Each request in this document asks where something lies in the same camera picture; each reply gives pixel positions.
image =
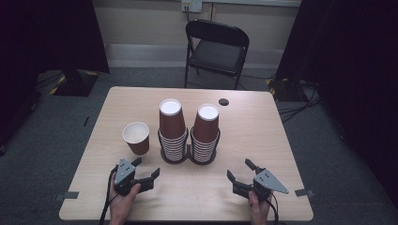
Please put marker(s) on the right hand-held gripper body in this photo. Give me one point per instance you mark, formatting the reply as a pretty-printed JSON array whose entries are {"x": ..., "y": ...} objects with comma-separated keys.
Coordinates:
[{"x": 269, "y": 181}]

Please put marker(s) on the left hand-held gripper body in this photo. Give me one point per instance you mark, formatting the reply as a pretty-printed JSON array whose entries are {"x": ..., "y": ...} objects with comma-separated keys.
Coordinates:
[{"x": 124, "y": 175}]

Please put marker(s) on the brown white-lined paper cup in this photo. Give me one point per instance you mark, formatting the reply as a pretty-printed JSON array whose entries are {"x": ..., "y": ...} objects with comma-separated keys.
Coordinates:
[{"x": 137, "y": 137}]

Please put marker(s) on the stack of brown cups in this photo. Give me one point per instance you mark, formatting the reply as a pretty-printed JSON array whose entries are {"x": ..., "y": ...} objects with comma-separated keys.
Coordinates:
[
  {"x": 171, "y": 125},
  {"x": 205, "y": 131}
]

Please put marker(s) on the person's right hand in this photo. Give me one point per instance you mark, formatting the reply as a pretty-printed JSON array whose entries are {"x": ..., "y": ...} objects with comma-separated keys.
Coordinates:
[{"x": 259, "y": 211}]

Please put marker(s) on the person's left hand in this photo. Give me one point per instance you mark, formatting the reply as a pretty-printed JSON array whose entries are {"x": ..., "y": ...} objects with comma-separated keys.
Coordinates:
[{"x": 122, "y": 207}]

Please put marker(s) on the grey tape strip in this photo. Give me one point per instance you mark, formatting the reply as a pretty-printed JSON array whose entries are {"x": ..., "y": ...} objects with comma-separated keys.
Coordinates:
[
  {"x": 67, "y": 195},
  {"x": 303, "y": 192}
]

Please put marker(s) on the black round table grommet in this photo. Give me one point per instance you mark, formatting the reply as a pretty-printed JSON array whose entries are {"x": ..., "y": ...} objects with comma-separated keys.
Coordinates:
[{"x": 223, "y": 102}]

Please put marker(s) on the black stand base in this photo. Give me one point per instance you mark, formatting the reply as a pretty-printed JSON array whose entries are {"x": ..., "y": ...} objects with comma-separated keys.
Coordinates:
[
  {"x": 283, "y": 89},
  {"x": 76, "y": 82}
]

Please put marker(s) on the black folding chair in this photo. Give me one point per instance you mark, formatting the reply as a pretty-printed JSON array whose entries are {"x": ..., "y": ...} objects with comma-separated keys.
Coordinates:
[{"x": 217, "y": 56}]

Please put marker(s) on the dark curtain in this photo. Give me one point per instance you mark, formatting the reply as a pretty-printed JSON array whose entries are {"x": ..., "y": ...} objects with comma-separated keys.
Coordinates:
[
  {"x": 350, "y": 62},
  {"x": 47, "y": 37}
]

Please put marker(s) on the white wall socket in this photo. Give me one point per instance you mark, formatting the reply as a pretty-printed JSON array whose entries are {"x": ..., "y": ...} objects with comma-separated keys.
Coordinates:
[{"x": 191, "y": 5}]

